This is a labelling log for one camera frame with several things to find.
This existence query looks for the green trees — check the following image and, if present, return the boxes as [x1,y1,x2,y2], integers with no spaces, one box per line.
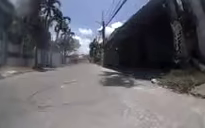
[88,38,103,64]

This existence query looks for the grey concrete road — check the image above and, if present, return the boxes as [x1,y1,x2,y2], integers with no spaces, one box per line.
[0,62,205,128]

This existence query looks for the grassy verge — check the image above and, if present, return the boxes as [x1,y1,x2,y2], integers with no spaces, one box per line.
[156,68,205,94]

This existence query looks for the utility pole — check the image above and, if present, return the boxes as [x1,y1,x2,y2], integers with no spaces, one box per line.
[100,11,107,66]

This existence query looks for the concrete sidewalk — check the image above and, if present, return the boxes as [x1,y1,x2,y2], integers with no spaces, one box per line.
[0,65,36,83]

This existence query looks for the long dark building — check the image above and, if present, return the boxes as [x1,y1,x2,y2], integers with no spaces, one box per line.
[103,0,205,70]

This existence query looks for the row of palm trees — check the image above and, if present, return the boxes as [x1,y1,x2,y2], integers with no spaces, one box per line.
[9,0,82,69]

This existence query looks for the pale boundary wall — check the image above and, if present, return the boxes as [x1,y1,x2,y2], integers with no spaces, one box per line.
[0,31,71,68]

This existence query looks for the overhead wires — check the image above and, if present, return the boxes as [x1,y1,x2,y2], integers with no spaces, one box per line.
[103,0,128,27]

